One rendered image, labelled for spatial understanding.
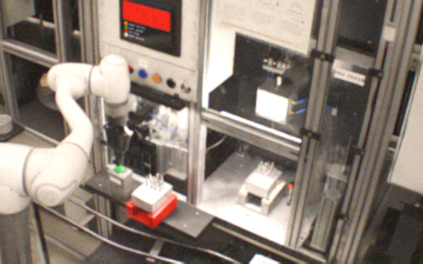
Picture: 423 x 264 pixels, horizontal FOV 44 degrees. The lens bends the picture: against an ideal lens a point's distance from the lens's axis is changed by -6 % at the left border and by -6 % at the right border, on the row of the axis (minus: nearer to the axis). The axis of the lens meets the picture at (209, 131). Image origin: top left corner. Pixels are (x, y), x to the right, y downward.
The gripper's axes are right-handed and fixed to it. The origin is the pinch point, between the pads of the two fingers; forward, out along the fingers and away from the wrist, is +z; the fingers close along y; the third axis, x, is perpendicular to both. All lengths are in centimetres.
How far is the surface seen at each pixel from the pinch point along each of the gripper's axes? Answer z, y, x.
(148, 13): -57, -9, -7
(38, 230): 52, 42, 13
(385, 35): -70, -85, -10
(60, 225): 109, 82, -35
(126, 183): 10.0, -3.8, 1.1
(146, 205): 10.0, -17.8, 7.1
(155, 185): 5.7, -17.0, 0.1
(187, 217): 18.1, -28.8, -3.5
